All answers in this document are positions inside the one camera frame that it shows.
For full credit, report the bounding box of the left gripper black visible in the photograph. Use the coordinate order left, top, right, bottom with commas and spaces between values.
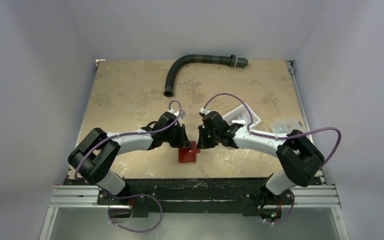
163, 124, 191, 148

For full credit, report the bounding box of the red card holder wallet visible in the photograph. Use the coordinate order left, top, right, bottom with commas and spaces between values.
178, 141, 200, 164

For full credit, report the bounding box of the white plastic card box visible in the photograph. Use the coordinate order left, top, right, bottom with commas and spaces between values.
222, 103, 262, 128

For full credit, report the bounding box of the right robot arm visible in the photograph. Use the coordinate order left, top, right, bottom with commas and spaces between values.
197, 109, 325, 204

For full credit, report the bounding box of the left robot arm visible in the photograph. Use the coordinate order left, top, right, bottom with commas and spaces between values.
67, 110, 191, 205

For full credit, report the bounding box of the clear plastic screw box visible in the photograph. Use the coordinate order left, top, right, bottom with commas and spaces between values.
270, 118, 303, 134

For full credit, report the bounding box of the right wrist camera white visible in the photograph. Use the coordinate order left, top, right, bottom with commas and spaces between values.
198, 107, 211, 118

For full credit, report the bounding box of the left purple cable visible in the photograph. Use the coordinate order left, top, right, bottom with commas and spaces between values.
73, 100, 184, 180

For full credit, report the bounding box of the purple cable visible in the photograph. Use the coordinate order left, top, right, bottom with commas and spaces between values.
201, 92, 343, 170
73, 100, 184, 180

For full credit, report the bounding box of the black front table rail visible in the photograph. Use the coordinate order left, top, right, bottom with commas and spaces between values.
95, 177, 309, 218

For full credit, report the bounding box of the purple cable loop below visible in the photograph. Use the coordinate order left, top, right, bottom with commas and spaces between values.
107, 193, 164, 233

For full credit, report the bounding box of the black curved hose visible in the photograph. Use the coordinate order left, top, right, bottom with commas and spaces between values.
163, 54, 249, 98

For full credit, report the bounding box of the aluminium frame rail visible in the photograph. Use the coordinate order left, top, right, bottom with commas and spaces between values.
47, 60, 342, 209

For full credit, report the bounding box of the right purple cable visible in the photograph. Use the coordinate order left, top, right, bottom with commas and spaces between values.
201, 92, 343, 170

